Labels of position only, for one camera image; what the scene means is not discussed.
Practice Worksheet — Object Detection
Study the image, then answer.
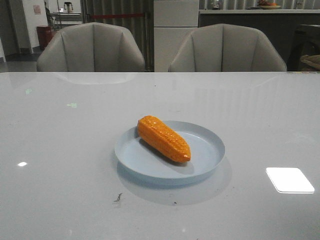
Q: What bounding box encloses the orange corn cob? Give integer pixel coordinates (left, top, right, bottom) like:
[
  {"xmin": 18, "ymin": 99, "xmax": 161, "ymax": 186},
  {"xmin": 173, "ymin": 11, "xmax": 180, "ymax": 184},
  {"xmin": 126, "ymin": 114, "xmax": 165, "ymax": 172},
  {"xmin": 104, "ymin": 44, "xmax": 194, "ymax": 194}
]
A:
[{"xmin": 137, "ymin": 115, "xmax": 191, "ymax": 163}]

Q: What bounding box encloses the light blue round plate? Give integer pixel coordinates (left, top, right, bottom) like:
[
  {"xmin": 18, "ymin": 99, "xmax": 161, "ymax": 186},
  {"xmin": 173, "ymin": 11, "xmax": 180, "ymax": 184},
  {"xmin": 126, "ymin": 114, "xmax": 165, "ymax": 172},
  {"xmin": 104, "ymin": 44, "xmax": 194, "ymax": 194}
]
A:
[{"xmin": 114, "ymin": 120, "xmax": 225, "ymax": 186}]

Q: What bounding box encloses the right grey upholstered chair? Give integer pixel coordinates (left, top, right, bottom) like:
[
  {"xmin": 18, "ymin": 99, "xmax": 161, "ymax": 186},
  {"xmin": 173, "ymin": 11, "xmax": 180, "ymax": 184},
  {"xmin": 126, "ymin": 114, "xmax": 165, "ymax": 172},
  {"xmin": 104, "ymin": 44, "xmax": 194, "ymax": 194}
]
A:
[{"xmin": 168, "ymin": 23, "xmax": 287, "ymax": 72}]

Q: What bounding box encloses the grey upholstered chair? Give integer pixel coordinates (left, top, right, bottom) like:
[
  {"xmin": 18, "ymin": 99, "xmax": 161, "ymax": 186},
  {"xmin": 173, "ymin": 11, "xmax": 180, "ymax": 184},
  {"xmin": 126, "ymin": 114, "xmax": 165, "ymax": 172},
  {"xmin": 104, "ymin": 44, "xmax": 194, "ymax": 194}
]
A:
[
  {"xmin": 36, "ymin": 22, "xmax": 145, "ymax": 72},
  {"xmin": 168, "ymin": 23, "xmax": 287, "ymax": 72}
]

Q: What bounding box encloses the left grey upholstered chair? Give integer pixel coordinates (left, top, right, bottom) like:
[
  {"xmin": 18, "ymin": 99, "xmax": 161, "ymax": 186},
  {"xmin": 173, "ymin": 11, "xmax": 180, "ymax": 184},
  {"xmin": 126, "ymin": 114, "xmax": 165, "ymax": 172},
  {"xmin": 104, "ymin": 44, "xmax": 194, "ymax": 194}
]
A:
[{"xmin": 36, "ymin": 22, "xmax": 145, "ymax": 72}]

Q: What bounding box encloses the white cabinet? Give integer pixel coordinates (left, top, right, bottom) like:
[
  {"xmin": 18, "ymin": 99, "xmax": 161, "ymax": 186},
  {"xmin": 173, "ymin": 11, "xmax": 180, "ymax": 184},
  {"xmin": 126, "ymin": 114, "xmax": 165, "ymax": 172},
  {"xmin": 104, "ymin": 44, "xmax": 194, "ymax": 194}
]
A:
[{"xmin": 153, "ymin": 0, "xmax": 199, "ymax": 72}]

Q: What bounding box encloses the red barrier belt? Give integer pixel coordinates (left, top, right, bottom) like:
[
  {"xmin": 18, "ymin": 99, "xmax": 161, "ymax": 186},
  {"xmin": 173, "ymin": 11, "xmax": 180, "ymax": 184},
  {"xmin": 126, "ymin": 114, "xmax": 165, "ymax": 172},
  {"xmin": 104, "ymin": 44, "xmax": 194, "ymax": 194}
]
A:
[{"xmin": 90, "ymin": 13, "xmax": 145, "ymax": 19}]

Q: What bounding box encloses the background white table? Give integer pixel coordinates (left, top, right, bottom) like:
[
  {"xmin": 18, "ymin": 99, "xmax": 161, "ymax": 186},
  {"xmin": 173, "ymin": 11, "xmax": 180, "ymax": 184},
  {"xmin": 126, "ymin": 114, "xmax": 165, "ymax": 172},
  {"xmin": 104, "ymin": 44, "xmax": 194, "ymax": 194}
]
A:
[{"xmin": 50, "ymin": 12, "xmax": 83, "ymax": 25}]

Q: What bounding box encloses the red bin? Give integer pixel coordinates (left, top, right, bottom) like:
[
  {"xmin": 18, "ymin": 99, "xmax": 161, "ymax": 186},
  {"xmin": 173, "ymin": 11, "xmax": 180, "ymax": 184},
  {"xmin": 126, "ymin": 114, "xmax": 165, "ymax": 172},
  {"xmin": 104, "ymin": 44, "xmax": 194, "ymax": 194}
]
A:
[{"xmin": 36, "ymin": 25, "xmax": 53, "ymax": 50}]

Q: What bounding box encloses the grey counter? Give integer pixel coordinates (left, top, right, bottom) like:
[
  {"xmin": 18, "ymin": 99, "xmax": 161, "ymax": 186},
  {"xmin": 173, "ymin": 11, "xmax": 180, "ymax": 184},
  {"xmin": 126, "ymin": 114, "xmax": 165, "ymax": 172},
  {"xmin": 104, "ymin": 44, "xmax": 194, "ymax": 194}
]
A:
[{"xmin": 198, "ymin": 9, "xmax": 320, "ymax": 62}]

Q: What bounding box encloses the fruit bowl on counter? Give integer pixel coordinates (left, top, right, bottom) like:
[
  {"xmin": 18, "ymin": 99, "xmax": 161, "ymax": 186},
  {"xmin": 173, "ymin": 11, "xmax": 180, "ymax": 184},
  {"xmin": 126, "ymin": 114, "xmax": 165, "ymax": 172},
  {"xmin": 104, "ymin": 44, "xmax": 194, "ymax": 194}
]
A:
[{"xmin": 257, "ymin": 0, "xmax": 281, "ymax": 10}]

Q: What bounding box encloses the beige cushion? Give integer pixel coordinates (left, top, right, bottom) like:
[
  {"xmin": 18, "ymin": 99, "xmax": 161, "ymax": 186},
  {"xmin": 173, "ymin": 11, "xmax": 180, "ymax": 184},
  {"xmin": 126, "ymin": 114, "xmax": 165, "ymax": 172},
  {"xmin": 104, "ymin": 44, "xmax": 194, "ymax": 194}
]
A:
[{"xmin": 300, "ymin": 54, "xmax": 320, "ymax": 72}]

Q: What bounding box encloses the pink wall notice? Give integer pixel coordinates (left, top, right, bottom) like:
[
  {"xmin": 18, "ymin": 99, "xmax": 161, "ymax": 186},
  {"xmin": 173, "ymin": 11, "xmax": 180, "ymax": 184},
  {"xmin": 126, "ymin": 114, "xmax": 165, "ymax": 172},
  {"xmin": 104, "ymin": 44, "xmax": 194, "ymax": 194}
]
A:
[{"xmin": 33, "ymin": 5, "xmax": 41, "ymax": 15}]

